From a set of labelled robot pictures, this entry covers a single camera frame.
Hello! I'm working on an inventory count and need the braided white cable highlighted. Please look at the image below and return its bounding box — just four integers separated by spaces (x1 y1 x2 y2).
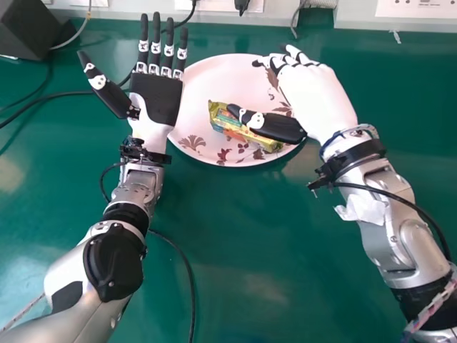
0 291 47 333

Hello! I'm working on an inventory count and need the thick black cable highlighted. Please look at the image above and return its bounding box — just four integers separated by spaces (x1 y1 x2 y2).
0 56 54 111

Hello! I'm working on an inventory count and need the plate with brown leaf pattern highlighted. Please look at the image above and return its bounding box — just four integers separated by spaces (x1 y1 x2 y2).
166 53 308 169

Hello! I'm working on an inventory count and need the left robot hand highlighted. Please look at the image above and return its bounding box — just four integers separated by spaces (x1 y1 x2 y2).
76 11 189 166

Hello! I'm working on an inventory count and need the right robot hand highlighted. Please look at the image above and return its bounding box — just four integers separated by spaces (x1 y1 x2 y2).
226 44 388 196

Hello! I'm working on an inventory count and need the black box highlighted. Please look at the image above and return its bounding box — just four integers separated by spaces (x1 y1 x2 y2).
0 0 78 61

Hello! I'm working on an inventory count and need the grey cable trunking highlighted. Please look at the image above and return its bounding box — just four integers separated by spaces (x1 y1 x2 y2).
46 0 457 31

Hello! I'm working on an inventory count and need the yellow-green biscuit packet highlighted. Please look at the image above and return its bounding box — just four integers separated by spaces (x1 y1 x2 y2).
208 99 285 153

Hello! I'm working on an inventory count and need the white socket strip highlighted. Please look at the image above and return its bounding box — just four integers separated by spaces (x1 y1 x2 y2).
374 0 457 19
174 0 266 11
67 0 115 8

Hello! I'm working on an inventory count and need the grey cable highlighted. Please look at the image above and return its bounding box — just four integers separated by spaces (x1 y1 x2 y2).
51 0 94 50

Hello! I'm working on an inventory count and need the multicolour ribbon cable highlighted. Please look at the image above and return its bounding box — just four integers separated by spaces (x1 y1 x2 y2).
401 273 457 339

